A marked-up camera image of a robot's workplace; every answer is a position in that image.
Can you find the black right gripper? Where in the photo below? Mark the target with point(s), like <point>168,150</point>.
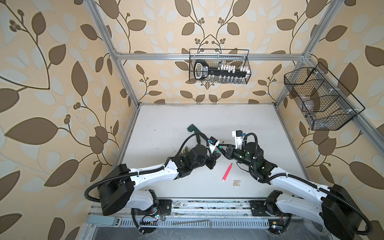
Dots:
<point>229,151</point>

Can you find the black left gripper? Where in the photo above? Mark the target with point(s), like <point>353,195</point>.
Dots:
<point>213,158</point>

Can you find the pink highlighter pen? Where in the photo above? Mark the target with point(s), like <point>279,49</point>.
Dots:
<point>227,172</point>

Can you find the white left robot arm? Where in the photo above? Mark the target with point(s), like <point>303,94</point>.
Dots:
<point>125,188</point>

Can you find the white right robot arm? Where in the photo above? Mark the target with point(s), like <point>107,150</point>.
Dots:
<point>331,207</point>

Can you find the green pipe wrench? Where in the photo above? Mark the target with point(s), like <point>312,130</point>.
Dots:
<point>193,129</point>

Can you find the metal hex key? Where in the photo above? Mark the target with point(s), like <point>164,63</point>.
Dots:
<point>196,223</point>

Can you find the black socket set holder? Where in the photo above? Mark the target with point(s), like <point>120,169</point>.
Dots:
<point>202,70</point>

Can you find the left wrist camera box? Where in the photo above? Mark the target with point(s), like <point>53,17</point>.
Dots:
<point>213,143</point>

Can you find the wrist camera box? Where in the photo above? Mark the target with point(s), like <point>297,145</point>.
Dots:
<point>239,139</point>
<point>213,143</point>

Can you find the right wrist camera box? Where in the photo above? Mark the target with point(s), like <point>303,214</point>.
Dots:
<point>239,139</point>

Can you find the black wire basket centre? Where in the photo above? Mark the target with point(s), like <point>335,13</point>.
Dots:
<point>213,56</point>

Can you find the black wire basket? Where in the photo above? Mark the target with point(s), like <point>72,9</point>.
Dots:
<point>326,103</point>
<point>213,56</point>

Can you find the black wire basket right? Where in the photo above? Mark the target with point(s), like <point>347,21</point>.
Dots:
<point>326,103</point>

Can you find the aluminium frame rail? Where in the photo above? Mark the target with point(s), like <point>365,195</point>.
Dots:
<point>117,57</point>

